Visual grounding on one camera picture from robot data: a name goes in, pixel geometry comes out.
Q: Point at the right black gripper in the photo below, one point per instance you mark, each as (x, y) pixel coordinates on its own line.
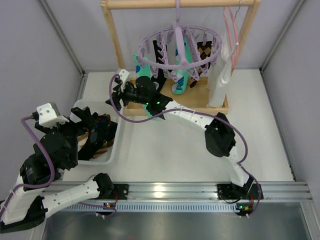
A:
(119, 93)

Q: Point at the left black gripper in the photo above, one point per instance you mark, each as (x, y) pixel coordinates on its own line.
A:
(75, 122)

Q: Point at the green sock front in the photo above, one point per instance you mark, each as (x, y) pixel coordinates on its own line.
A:
(145, 71)

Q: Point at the green sock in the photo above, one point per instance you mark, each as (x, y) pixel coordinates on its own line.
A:
(145, 71)
(182, 74)

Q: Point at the purple round clip hanger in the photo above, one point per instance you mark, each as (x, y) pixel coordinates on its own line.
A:
(163, 37)

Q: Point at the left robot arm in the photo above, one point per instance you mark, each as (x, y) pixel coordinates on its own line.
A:
(26, 207)

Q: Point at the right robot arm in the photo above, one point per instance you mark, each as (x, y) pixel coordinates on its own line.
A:
(219, 134)

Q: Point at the brown socks in basket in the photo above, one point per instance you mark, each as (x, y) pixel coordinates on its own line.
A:
(102, 150)

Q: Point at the white cloth on hanger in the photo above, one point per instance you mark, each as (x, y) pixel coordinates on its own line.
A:
(219, 75)

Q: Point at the white plastic basket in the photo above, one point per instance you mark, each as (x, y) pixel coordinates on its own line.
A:
(100, 107)

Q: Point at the green sock rear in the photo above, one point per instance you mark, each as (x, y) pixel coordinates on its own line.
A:
(182, 74)

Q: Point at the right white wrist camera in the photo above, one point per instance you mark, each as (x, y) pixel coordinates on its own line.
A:
(122, 76)

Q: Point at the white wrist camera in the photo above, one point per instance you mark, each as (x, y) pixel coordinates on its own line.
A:
(122, 76)
(49, 116)

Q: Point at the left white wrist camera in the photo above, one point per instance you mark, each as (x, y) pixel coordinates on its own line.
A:
(49, 116)

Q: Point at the wooden clothes rack frame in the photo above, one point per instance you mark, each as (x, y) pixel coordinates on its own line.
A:
(192, 100)

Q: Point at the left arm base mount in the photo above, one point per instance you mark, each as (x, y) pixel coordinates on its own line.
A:
(119, 191)

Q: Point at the grey slotted cable duct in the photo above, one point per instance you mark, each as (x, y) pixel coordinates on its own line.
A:
(175, 207)

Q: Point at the pink wire hanger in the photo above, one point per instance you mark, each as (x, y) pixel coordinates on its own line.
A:
(230, 38)

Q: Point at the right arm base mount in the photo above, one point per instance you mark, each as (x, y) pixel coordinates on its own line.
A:
(232, 192)

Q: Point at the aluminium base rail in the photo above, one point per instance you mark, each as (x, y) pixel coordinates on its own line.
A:
(277, 191)

